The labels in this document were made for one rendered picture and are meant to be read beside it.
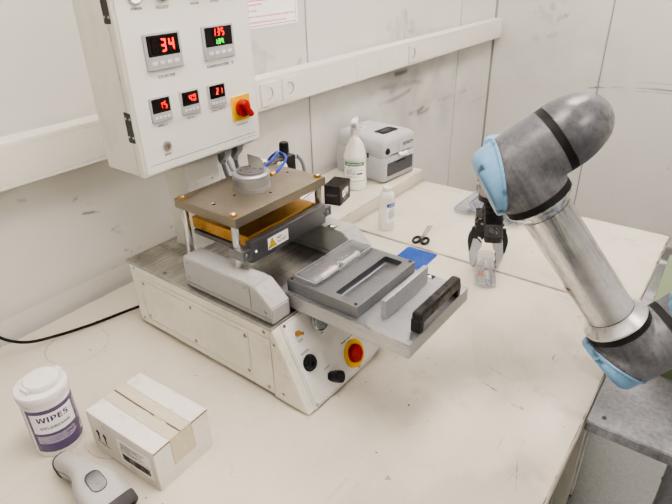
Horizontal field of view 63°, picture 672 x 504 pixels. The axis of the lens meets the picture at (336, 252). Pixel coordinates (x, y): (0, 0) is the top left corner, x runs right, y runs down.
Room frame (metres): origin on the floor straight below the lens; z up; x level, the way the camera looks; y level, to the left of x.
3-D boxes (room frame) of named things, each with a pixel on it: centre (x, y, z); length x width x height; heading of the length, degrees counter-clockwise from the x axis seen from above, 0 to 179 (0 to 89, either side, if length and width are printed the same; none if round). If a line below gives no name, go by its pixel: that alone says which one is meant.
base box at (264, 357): (1.09, 0.16, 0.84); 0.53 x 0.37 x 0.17; 52
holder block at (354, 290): (0.92, -0.03, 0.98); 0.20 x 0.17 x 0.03; 142
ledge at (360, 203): (1.77, 0.02, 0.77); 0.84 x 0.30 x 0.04; 142
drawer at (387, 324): (0.89, -0.07, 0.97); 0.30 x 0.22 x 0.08; 52
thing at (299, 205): (1.09, 0.17, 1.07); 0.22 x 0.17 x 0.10; 142
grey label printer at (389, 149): (2.01, -0.16, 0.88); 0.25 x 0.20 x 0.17; 46
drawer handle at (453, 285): (0.80, -0.18, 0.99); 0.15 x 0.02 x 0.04; 142
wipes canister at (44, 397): (0.74, 0.53, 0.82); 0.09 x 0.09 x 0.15
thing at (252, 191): (1.11, 0.19, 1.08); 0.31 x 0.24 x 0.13; 142
